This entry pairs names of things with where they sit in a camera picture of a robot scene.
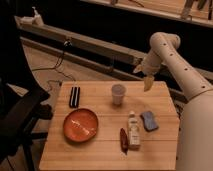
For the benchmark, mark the white pump dispenser bottle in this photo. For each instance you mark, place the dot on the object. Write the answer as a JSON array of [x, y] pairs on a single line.
[[37, 17]]

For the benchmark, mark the blue sponge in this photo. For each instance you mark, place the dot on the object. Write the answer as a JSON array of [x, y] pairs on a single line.
[[149, 121]]

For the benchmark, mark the black office chair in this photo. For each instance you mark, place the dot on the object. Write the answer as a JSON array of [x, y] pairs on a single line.
[[18, 117]]

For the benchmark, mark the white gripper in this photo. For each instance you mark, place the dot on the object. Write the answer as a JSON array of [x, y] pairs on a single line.
[[150, 65]]

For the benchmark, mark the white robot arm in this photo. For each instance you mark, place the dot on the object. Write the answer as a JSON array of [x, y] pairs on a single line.
[[195, 139]]

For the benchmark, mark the orange plate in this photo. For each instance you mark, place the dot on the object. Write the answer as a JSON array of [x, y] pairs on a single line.
[[80, 125]]

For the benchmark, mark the translucent plastic cup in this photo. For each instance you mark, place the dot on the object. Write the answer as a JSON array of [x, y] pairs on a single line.
[[118, 92]]

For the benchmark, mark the white plastic bottle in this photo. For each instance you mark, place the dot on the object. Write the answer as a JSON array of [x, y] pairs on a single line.
[[133, 131]]

